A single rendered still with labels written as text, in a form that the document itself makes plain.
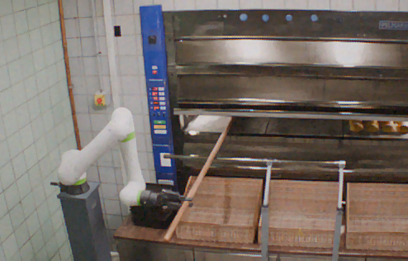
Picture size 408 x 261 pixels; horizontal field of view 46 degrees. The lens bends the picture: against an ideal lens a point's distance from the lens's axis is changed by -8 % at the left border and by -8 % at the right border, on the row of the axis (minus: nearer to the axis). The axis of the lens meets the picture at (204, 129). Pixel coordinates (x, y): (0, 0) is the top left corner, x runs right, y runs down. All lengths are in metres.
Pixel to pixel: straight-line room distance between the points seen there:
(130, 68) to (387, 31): 1.85
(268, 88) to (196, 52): 0.56
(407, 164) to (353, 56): 0.90
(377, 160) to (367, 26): 0.97
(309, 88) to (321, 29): 0.43
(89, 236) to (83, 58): 1.44
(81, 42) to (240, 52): 1.22
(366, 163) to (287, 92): 0.79
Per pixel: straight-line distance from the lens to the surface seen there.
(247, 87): 3.58
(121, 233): 3.79
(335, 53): 3.46
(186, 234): 3.61
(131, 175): 2.98
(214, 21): 3.53
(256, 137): 3.69
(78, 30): 3.90
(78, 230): 3.17
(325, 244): 3.48
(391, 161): 3.75
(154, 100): 3.75
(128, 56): 3.76
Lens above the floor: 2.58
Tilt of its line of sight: 21 degrees down
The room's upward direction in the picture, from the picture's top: 4 degrees counter-clockwise
